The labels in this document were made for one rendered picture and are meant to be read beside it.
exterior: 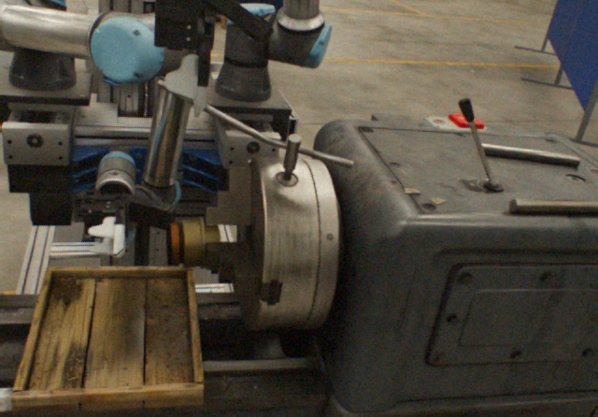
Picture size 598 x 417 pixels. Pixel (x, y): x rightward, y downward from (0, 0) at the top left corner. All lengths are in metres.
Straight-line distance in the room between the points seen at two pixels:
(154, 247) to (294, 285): 0.96
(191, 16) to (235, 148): 0.67
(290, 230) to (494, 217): 0.32
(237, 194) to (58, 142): 0.52
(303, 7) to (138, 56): 0.49
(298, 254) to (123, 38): 0.49
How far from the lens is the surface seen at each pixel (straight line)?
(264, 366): 1.20
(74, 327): 1.23
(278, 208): 0.98
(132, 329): 1.22
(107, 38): 1.16
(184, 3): 0.90
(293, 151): 0.98
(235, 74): 1.58
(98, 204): 1.17
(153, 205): 1.18
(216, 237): 1.09
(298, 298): 1.01
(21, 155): 1.50
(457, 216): 0.97
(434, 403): 1.21
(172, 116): 1.32
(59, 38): 1.29
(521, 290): 1.10
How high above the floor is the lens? 1.67
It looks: 26 degrees down
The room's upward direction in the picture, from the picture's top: 9 degrees clockwise
